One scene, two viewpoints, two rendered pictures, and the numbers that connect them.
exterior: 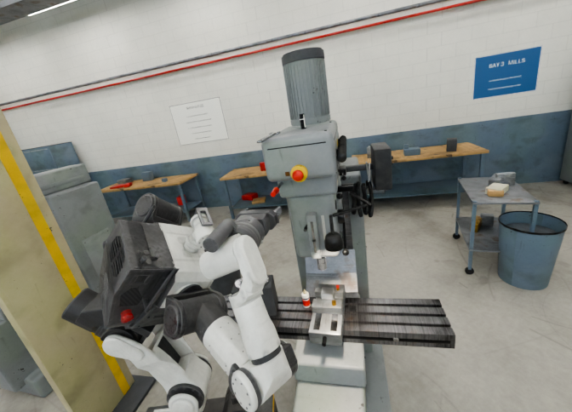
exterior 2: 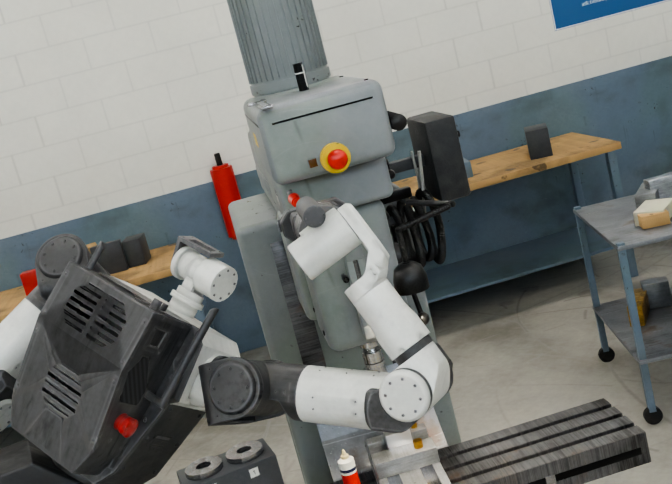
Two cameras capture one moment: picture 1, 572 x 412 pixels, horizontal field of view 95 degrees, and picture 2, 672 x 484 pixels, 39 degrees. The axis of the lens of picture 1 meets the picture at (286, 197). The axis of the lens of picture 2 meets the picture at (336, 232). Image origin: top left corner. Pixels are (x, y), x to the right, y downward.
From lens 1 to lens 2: 104 cm
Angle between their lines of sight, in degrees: 22
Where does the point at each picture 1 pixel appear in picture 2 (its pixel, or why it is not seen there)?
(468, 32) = not seen: outside the picture
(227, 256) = (338, 229)
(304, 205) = not seen: hidden behind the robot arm
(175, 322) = (245, 381)
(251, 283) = (382, 252)
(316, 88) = (301, 19)
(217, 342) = (326, 384)
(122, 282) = (139, 339)
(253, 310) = (389, 290)
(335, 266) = not seen: hidden behind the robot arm
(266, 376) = (430, 363)
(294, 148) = (321, 115)
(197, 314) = (267, 373)
